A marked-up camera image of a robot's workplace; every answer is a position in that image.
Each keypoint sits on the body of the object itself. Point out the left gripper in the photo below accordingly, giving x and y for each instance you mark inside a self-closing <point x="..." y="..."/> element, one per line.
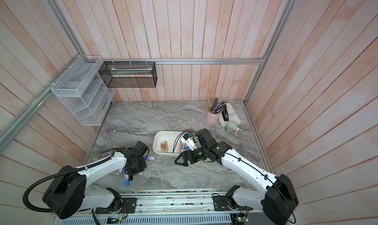
<point x="144" y="166"/>

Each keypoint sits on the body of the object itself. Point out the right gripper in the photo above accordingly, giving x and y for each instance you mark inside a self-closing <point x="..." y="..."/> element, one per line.
<point x="185" y="164"/>

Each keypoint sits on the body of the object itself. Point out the white storage box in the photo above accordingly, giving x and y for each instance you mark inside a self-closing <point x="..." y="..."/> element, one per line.
<point x="172" y="138"/>

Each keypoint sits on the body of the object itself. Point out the gold lipstick tube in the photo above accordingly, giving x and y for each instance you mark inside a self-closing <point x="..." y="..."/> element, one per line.
<point x="165" y="146"/>

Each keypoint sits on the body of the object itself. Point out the orange lip gloss tube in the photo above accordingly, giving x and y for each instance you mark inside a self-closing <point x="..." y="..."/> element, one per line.
<point x="162" y="147"/>

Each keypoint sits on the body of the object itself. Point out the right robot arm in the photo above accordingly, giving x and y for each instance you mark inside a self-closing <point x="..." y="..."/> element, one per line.
<point x="273" y="195"/>

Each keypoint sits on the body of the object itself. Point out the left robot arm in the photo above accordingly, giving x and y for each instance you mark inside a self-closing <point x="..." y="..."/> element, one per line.
<point x="67" y="193"/>

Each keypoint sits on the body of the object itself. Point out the pink blue lipstick sideways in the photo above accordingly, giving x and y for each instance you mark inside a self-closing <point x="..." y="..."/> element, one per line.
<point x="150" y="158"/>

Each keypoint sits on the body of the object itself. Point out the pink pen cup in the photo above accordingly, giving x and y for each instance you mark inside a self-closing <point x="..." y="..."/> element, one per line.
<point x="212" y="118"/>

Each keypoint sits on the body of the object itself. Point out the green pencil sharpener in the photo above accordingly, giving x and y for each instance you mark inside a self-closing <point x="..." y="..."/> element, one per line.
<point x="233" y="128"/>

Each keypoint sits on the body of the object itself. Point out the white book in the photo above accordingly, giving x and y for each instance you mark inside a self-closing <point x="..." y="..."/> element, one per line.
<point x="232" y="116"/>

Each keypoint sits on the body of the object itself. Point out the black stapler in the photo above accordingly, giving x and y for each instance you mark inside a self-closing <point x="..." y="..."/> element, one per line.
<point x="225" y="113"/>

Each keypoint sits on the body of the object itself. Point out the black mesh basket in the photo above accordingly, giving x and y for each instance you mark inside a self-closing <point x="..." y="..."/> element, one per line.
<point x="129" y="74"/>

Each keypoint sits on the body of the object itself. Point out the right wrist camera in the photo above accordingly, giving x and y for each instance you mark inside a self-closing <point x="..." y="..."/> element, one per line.
<point x="188" y="139"/>

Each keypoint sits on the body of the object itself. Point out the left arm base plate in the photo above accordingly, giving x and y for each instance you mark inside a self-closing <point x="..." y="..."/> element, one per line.
<point x="127" y="205"/>

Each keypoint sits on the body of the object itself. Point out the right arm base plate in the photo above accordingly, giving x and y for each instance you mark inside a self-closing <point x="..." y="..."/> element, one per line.
<point x="226" y="203"/>

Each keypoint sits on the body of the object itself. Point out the white wire shelf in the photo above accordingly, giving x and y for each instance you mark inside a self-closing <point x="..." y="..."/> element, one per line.
<point x="83" y="92"/>

